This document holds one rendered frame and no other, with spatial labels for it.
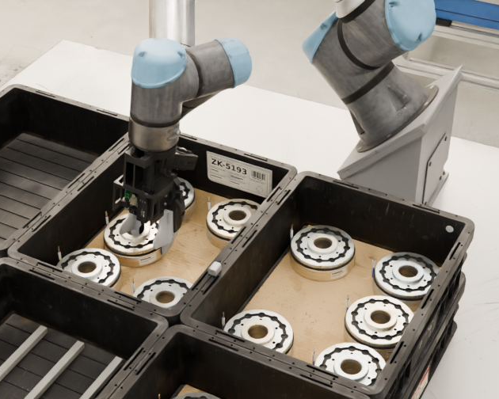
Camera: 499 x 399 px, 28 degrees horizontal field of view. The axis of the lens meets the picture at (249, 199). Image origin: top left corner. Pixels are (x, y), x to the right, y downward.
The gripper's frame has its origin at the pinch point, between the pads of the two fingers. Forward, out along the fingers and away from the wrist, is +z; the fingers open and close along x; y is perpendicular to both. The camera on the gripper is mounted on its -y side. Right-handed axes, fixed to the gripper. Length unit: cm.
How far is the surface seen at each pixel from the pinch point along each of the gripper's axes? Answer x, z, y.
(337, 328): 33.8, -0.1, 2.5
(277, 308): 24.0, 0.7, 2.7
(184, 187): -2.5, -1.8, -13.8
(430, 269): 42.2, -5.3, -12.6
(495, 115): 18, 63, -202
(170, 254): 3.0, 2.1, -0.8
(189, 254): 5.7, 1.8, -2.2
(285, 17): -79, 68, -237
